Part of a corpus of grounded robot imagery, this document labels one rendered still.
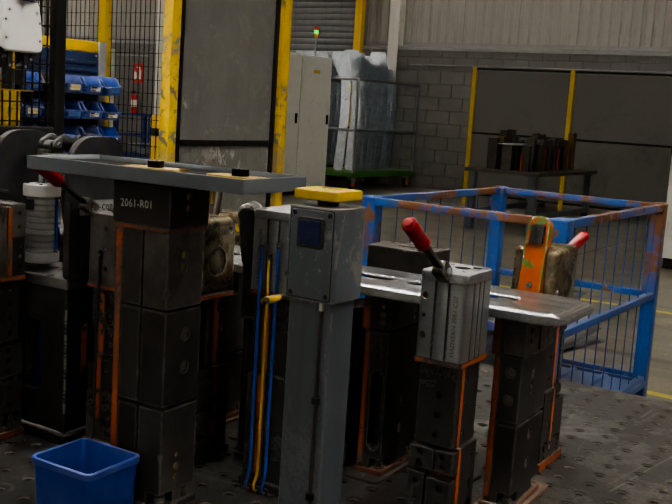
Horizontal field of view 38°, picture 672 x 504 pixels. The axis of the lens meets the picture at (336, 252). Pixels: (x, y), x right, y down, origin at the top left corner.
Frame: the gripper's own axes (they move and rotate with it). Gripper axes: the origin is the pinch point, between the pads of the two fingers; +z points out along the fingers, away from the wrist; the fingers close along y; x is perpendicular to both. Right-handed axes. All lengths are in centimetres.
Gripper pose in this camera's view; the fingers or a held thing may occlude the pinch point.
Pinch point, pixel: (13, 78)
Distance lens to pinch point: 202.9
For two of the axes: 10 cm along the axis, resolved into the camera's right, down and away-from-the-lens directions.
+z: -0.6, 9.9, 1.4
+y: 5.2, -0.9, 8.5
